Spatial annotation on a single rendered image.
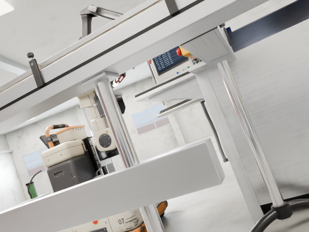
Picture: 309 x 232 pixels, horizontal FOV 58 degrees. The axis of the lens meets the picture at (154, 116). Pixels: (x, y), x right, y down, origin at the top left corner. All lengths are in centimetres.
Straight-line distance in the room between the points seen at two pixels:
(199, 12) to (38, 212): 81
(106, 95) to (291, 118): 98
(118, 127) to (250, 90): 87
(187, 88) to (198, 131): 1044
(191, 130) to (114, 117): 1126
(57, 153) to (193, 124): 1026
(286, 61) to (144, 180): 100
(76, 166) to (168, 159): 135
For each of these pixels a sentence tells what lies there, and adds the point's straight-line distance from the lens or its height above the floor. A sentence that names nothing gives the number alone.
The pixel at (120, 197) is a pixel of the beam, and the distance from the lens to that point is 88.
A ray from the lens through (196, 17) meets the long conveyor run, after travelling 76.
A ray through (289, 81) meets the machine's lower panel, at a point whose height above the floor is 63.
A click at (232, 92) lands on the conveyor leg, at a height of 68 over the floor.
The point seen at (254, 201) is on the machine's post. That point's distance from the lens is 162.
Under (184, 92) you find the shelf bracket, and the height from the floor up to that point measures 80.
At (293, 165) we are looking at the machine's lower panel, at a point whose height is 24.
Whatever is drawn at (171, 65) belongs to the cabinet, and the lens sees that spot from 270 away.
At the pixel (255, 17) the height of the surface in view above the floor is 100.
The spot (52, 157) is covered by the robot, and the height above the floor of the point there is 74.
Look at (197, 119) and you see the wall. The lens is 1212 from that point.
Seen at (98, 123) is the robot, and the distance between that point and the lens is 209.
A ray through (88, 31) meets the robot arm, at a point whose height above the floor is 145.
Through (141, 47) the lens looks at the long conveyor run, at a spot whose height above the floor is 85.
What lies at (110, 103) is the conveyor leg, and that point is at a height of 75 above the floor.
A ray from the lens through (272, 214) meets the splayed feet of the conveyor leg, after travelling 139.
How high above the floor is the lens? 60
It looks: 5 degrees up
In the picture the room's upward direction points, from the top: 21 degrees counter-clockwise
